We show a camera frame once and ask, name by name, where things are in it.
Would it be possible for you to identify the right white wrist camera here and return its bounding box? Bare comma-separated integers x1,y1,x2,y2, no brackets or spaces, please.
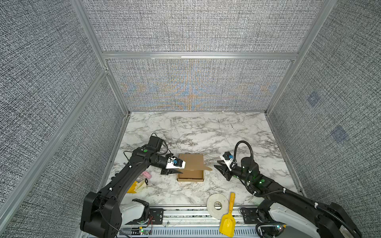
220,152,237,170

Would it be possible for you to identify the yellow work glove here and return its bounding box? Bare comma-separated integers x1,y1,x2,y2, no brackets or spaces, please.
127,178,148,193

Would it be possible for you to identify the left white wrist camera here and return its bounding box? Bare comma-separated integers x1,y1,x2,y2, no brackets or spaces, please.
166,157,186,169

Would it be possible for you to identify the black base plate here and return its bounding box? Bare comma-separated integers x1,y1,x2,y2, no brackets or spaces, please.
240,207,268,224
128,208,164,226

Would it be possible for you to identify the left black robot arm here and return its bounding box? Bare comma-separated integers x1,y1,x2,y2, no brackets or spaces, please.
80,135,186,238

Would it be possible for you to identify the aluminium front frame rail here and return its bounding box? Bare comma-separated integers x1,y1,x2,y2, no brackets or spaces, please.
74,205,334,238

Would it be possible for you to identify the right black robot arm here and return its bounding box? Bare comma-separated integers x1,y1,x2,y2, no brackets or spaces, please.
215,159,362,238

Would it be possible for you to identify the yellow plastic toy shovel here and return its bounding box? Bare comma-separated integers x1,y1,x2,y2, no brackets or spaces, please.
219,192,236,238

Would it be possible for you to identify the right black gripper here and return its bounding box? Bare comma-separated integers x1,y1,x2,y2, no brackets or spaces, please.
213,160,252,185

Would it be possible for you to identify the brown cardboard box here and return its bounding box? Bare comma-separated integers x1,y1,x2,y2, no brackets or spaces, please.
177,154,212,182

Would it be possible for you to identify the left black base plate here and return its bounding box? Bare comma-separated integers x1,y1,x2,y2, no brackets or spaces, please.
128,208,164,226

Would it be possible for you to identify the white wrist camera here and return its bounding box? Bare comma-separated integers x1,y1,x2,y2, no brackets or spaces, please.
220,152,237,170
166,157,186,169

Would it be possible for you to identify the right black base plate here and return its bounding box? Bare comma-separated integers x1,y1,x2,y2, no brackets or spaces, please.
240,207,268,224

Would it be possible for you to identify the right black cable conduit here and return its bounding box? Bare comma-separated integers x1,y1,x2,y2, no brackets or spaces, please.
233,140,355,236

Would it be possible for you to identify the white tape roll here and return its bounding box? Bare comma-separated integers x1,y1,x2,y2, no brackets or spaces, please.
206,193,229,220

